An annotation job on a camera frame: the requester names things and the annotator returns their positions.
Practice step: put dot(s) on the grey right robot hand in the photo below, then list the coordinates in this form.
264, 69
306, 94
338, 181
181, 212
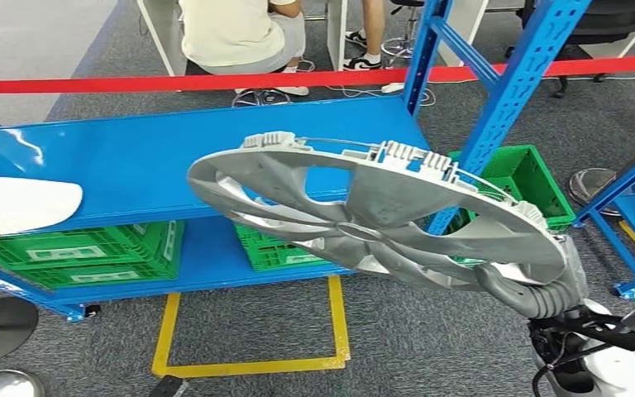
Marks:
567, 298

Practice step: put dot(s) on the grey plastic wheel cover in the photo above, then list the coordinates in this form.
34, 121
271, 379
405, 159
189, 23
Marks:
383, 219

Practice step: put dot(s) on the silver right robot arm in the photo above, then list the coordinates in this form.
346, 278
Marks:
619, 372

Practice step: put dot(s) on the large blue metal shelf rack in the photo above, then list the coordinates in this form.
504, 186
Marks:
131, 159

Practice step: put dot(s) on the chrome stanchion base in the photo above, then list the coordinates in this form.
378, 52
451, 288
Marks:
597, 186
0, 386

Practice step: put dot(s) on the open green plastic crate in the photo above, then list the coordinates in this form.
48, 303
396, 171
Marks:
520, 175

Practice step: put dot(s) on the yellow floor tape square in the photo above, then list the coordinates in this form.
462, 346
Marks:
338, 323

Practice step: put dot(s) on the white power strip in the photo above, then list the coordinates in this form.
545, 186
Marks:
393, 87

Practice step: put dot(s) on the folded green plastic crate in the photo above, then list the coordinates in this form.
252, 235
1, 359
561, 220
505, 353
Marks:
98, 276
65, 252
265, 235
295, 260

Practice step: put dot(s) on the black office chair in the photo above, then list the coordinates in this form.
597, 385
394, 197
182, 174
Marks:
608, 24

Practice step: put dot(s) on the black round stool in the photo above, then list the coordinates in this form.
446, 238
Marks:
402, 46
263, 98

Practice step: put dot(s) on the person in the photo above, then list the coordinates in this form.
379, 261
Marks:
230, 33
373, 27

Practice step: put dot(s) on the red barrier tape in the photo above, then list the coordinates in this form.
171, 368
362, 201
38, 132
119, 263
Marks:
131, 84

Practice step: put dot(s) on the dark grey round base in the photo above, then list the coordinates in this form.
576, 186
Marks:
0, 329

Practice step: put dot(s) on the black robot bracket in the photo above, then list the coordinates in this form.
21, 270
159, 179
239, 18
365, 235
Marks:
165, 388

